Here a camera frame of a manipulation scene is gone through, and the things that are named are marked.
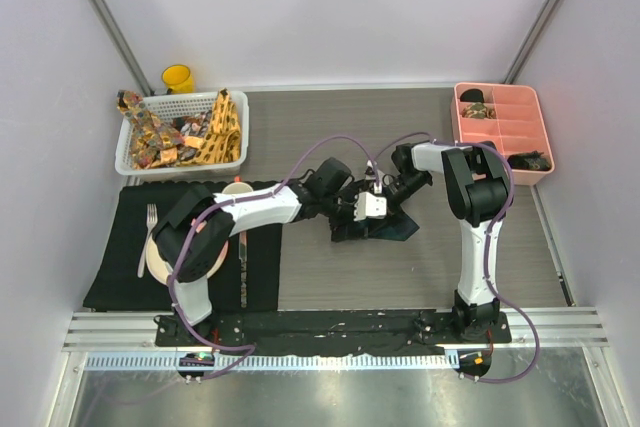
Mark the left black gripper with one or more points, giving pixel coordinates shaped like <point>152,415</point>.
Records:
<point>340,228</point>

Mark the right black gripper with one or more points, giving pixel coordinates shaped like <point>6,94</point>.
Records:
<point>391,206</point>

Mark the dark green tie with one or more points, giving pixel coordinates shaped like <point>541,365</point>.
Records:
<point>395,227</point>

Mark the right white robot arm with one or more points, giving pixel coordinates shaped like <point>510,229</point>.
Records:
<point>479,188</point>

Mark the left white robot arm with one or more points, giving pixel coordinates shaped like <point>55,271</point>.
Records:
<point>194,232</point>

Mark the orange mug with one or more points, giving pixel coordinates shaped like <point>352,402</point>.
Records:
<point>238,186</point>

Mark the rolled camouflage tie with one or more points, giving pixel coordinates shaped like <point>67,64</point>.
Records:
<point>479,111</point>

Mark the rolled black tie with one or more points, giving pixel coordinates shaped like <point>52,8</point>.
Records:
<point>473,95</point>

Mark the table knife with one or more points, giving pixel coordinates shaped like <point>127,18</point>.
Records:
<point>243,258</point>

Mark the yellow spotted tie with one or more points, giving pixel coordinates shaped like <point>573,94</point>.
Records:
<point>222,140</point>

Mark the pink compartment tray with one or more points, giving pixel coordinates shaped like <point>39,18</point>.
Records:
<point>519,125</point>

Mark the rolled dark patterned tie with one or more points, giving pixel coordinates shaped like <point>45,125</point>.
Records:
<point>530,161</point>

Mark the silver fork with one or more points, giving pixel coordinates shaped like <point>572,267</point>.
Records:
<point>151,222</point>

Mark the white plastic basket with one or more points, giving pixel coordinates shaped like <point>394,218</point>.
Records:
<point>168,107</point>

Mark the pink white plate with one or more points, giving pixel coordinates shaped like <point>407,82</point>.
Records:
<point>160,270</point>

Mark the multicolour patterned tie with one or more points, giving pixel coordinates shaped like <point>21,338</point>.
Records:
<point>158,143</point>

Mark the yellow mug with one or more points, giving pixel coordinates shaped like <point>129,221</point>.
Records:
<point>178,79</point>

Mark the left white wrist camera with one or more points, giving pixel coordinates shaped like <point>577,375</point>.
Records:
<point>369,206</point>

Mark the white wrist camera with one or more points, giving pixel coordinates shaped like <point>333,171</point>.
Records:
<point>369,206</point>
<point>373,173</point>

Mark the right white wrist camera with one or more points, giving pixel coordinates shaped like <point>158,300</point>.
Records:
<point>373,173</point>

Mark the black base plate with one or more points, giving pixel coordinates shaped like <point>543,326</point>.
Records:
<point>331,333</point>

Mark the white slotted cable duct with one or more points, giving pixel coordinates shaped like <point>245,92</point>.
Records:
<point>193,362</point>

